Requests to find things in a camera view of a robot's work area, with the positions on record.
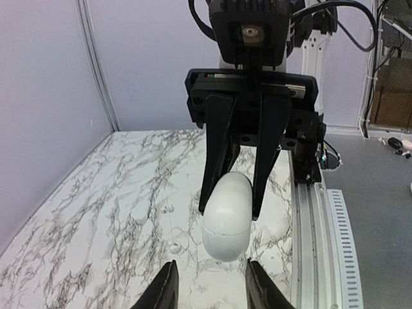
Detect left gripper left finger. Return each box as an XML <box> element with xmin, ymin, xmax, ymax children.
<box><xmin>131</xmin><ymin>260</ymin><xmax>179</xmax><ymax>309</ymax></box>

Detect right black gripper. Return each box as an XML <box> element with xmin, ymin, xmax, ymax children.
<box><xmin>185</xmin><ymin>69</ymin><xmax>326</xmax><ymax>221</ymax></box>

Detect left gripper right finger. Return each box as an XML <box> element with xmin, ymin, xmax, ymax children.
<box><xmin>245</xmin><ymin>259</ymin><xmax>294</xmax><ymax>309</ymax></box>

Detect white earbud charging case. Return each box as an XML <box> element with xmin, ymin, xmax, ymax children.
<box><xmin>202</xmin><ymin>172</ymin><xmax>252</xmax><ymax>263</ymax></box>

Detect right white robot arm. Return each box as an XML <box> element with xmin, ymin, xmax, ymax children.
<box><xmin>185</xmin><ymin>1</ymin><xmax>337</xmax><ymax>219</ymax></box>

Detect white earbud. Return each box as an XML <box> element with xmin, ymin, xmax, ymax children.
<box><xmin>161</xmin><ymin>205</ymin><xmax>174</xmax><ymax>214</ymax></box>
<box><xmin>169</xmin><ymin>243</ymin><xmax>181</xmax><ymax>254</ymax></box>

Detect stacked cardboard boxes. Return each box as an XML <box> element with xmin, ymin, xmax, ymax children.
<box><xmin>370</xmin><ymin>57</ymin><xmax>411</xmax><ymax>129</ymax></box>

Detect aluminium front rail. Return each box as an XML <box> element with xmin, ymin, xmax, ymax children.
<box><xmin>288</xmin><ymin>151</ymin><xmax>364</xmax><ymax>309</ymax></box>

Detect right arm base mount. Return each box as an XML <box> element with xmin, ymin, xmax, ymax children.
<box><xmin>292</xmin><ymin>120</ymin><xmax>342</xmax><ymax>185</ymax></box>

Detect white cable bundle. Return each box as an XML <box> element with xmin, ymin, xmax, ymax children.
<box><xmin>357</xmin><ymin>0</ymin><xmax>386</xmax><ymax>138</ymax></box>

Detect right aluminium corner post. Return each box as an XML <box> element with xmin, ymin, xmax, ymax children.
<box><xmin>75</xmin><ymin>0</ymin><xmax>121</xmax><ymax>132</ymax></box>

